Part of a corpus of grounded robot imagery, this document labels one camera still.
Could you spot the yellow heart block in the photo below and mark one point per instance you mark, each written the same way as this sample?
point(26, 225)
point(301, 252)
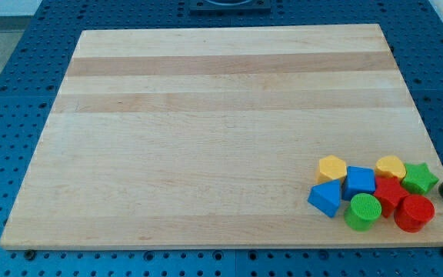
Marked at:
point(390, 166)

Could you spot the yellow hexagon block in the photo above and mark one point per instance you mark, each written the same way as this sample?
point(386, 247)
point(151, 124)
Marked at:
point(331, 168)

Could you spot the light wooden board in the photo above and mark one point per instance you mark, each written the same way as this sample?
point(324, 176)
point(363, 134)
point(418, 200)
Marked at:
point(209, 138)

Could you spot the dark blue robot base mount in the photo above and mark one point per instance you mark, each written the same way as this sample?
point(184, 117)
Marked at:
point(229, 5)

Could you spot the blue cube block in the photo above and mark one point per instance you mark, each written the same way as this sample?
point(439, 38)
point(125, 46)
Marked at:
point(358, 180)

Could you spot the green cylinder block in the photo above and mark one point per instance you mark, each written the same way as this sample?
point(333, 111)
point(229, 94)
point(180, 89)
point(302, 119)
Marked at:
point(363, 211)

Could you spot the green star block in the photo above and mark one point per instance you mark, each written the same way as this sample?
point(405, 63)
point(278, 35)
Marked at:
point(418, 179)

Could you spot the blue triangle block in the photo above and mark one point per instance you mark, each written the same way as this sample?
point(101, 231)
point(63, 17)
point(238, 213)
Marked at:
point(326, 197)

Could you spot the red star block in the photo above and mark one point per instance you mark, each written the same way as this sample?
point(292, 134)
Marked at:
point(390, 193)

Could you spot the red cylinder block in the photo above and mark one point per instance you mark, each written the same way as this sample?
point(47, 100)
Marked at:
point(414, 213)

